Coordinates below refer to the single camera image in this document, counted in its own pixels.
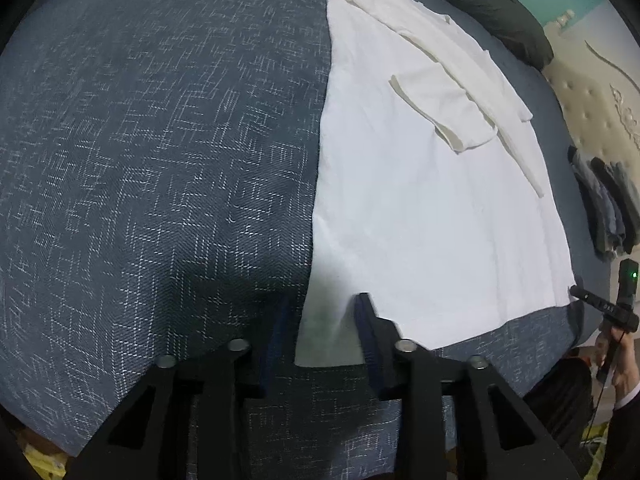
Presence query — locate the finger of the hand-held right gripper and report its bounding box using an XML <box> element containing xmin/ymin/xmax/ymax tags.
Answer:
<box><xmin>569</xmin><ymin>285</ymin><xmax>609</xmax><ymax>312</ymax></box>

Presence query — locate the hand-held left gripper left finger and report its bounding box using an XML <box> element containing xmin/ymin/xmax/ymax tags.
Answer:
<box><xmin>65</xmin><ymin>295</ymin><xmax>295</xmax><ymax>480</ymax></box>

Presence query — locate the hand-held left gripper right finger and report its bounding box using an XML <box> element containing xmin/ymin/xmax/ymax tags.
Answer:
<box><xmin>353</xmin><ymin>293</ymin><xmax>581</xmax><ymax>480</ymax></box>

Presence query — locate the white long-sleeved shirt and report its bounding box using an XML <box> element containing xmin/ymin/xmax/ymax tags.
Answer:
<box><xmin>294</xmin><ymin>0</ymin><xmax>576</xmax><ymax>368</ymax></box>

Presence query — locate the person's right forearm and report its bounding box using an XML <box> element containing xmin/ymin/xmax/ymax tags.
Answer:
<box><xmin>597</xmin><ymin>392</ymin><xmax>640</xmax><ymax>480</ymax></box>

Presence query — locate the stack of folded dark clothes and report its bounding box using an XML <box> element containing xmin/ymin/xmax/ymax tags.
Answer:
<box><xmin>567</xmin><ymin>145</ymin><xmax>640</xmax><ymax>262</ymax></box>

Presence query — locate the person's right hand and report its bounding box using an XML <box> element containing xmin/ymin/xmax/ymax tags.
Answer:
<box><xmin>592</xmin><ymin>330</ymin><xmax>640</xmax><ymax>402</ymax></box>

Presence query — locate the person's dark clothing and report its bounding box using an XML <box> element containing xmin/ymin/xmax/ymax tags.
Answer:
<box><xmin>522</xmin><ymin>355</ymin><xmax>596</xmax><ymax>461</ymax></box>

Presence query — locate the yellow green bag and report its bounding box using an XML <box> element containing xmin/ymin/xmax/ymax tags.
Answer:
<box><xmin>580</xmin><ymin>435</ymin><xmax>608</xmax><ymax>468</ymax></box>

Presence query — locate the cream tufted headboard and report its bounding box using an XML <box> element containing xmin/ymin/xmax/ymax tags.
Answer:
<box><xmin>542</xmin><ymin>0</ymin><xmax>640</xmax><ymax>176</ymax></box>

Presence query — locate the blue patterned bed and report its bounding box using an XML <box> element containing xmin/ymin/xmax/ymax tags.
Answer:
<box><xmin>0</xmin><ymin>0</ymin><xmax>613</xmax><ymax>480</ymax></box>

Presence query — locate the dark grey pillow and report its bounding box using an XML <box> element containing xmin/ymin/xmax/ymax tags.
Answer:
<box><xmin>380</xmin><ymin>0</ymin><xmax>553</xmax><ymax>72</ymax></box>

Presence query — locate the black cable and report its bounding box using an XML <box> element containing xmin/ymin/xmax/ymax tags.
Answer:
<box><xmin>582</xmin><ymin>382</ymin><xmax>605</xmax><ymax>443</ymax></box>

